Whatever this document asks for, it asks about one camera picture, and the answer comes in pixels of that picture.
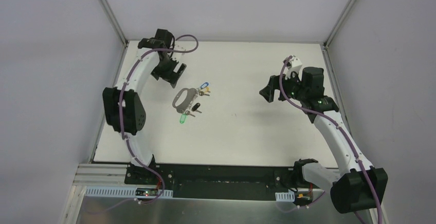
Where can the right white slotted cable duct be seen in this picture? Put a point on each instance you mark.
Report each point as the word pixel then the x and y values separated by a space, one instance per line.
pixel 285 196

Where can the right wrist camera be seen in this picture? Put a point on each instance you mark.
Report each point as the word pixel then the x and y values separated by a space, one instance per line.
pixel 293 65

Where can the green tagged key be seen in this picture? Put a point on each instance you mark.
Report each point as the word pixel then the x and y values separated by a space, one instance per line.
pixel 185 115

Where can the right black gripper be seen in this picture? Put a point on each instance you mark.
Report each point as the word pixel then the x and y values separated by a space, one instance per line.
pixel 275 88

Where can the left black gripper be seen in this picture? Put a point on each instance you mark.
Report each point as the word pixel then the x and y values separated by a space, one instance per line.
pixel 171 71

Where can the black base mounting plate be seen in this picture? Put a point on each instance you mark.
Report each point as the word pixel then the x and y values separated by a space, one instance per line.
pixel 225 182

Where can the left white slotted cable duct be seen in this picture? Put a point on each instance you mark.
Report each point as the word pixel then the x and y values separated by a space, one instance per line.
pixel 126 192

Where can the metal keyring carabiner plate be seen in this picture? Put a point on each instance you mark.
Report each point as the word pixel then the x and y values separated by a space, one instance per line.
pixel 184 99

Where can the white slotted cable duct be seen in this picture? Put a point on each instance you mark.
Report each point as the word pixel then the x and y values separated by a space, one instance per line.
pixel 126 192
pixel 285 196

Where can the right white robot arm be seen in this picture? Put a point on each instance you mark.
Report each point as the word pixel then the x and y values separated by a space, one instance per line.
pixel 358 185

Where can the black tagged key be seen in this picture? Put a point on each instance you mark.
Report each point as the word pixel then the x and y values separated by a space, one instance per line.
pixel 195 108

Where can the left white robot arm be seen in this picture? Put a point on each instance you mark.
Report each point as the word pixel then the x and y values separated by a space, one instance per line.
pixel 123 108

